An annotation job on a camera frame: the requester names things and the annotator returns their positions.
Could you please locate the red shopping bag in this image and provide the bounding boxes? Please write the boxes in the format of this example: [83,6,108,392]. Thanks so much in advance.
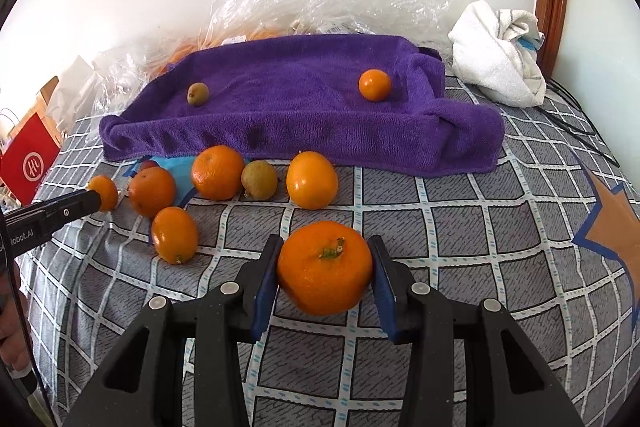
[0,107,62,205]

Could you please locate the purple towel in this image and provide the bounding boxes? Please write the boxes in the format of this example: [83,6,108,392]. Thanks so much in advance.
[99,34,505,174]

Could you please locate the black cables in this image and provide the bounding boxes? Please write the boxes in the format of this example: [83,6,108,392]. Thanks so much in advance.
[545,77,623,170]

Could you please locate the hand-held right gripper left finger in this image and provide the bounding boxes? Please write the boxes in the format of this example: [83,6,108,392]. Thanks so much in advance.
[62,234,285,427]

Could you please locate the orange star patch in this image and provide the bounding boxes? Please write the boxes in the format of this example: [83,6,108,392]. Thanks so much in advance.
[570,147,640,303]

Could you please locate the light blue star patch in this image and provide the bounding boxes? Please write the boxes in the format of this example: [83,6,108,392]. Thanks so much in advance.
[122,154,201,208]

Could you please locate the clear plastic bag of oranges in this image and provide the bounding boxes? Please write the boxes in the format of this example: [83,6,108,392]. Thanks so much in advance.
[92,32,281,118]

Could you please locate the crumpled white towel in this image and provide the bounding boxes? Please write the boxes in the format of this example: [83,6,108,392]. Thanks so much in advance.
[448,0,547,108]

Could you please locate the white paper bag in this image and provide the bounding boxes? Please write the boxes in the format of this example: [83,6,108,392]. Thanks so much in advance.
[47,54,101,132]

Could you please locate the cardboard box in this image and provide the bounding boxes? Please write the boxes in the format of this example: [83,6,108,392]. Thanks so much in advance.
[37,76,60,108]

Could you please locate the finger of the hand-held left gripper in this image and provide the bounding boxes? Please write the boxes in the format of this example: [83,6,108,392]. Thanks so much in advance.
[4,188,104,233]

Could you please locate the large mandarin orange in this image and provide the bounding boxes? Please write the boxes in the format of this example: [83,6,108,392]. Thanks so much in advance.
[276,221,375,317]

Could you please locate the brownish green round fruit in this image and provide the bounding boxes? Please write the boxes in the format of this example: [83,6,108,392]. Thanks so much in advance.
[240,160,279,201]
[187,82,210,107]

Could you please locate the person's left hand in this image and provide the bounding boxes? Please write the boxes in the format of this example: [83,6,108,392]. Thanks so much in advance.
[0,261,23,374]

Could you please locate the oval mandarin orange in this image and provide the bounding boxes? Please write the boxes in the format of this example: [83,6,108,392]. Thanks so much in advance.
[286,150,340,210]

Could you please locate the small mandarin orange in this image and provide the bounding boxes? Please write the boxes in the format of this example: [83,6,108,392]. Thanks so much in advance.
[87,175,119,212]
[358,69,392,102]

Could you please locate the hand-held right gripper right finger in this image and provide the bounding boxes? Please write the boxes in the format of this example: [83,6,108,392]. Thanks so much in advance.
[367,235,586,427]

